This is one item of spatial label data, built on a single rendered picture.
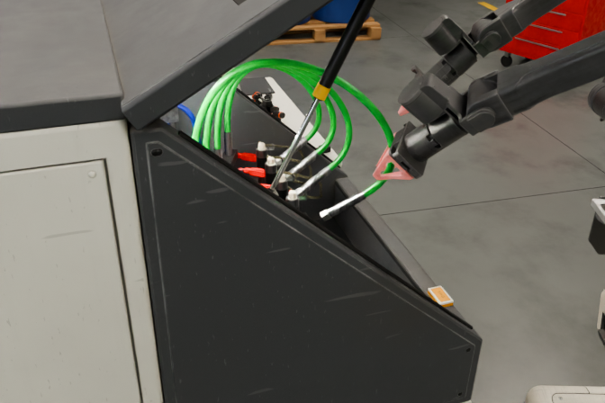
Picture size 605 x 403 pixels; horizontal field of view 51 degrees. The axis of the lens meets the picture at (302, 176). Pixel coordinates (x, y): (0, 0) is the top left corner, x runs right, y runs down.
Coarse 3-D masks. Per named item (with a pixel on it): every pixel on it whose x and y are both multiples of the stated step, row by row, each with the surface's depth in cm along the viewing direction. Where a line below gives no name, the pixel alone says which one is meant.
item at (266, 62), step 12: (264, 60) 109; (276, 60) 109; (288, 60) 109; (228, 72) 110; (240, 72) 110; (312, 72) 109; (216, 84) 111; (336, 84) 110; (348, 84) 110; (360, 96) 111; (204, 108) 113; (372, 108) 112; (384, 120) 113; (384, 132) 114; (384, 180) 118; (372, 192) 120
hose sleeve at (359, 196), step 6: (360, 192) 121; (348, 198) 121; (354, 198) 121; (360, 198) 120; (336, 204) 122; (342, 204) 122; (348, 204) 121; (354, 204) 121; (330, 210) 122; (336, 210) 122; (342, 210) 122; (330, 216) 123
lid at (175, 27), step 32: (128, 0) 106; (160, 0) 97; (192, 0) 89; (224, 0) 82; (256, 0) 76; (288, 0) 73; (320, 0) 74; (128, 32) 92; (160, 32) 85; (192, 32) 79; (224, 32) 74; (256, 32) 73; (128, 64) 82; (160, 64) 76; (192, 64) 73; (224, 64) 74; (128, 96) 74; (160, 96) 73
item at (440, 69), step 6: (444, 60) 138; (414, 66) 141; (438, 66) 138; (444, 66) 137; (414, 72) 141; (420, 72) 139; (426, 72) 140; (432, 72) 138; (438, 72) 137; (444, 72) 137; (444, 78) 137; (450, 78) 137; (456, 78) 138; (450, 84) 139
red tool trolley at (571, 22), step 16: (512, 0) 517; (576, 0) 475; (592, 0) 472; (544, 16) 499; (560, 16) 488; (576, 16) 478; (592, 16) 481; (528, 32) 513; (544, 32) 503; (560, 32) 492; (576, 32) 483; (592, 32) 491; (512, 48) 529; (528, 48) 518; (544, 48) 507; (560, 48) 496
